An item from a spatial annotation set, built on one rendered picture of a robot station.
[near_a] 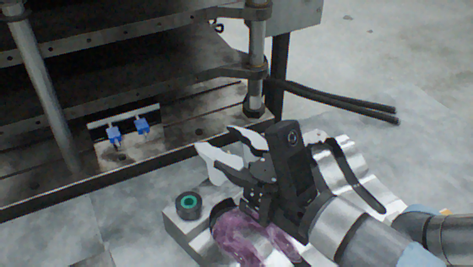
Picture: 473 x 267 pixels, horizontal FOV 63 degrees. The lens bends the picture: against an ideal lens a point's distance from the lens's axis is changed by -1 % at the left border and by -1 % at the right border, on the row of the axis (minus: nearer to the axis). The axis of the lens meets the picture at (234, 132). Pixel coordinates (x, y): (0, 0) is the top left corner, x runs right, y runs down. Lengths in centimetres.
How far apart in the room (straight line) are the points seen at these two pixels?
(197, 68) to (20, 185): 77
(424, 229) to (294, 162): 22
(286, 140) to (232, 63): 108
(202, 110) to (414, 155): 88
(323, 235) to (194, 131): 118
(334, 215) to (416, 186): 105
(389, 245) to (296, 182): 13
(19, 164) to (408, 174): 145
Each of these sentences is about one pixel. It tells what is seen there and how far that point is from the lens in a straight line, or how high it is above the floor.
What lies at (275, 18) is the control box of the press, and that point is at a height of 115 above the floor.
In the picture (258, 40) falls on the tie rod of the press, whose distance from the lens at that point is 147.
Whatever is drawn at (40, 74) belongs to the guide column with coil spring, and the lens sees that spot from 131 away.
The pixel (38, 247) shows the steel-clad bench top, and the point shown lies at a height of 80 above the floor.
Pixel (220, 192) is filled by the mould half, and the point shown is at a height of 91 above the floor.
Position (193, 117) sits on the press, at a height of 78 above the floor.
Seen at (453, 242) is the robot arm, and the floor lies 142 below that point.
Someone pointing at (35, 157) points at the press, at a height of 78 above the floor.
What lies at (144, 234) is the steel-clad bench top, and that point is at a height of 80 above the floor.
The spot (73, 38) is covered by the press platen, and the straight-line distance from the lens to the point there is 132.
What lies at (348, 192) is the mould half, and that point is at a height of 88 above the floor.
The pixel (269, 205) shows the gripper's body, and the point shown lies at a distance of 55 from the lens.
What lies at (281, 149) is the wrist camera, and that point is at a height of 152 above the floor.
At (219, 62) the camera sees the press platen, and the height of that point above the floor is 104.
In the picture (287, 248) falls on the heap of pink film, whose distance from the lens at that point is 115.
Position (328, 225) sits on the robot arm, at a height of 146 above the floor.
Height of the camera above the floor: 187
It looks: 42 degrees down
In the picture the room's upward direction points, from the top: straight up
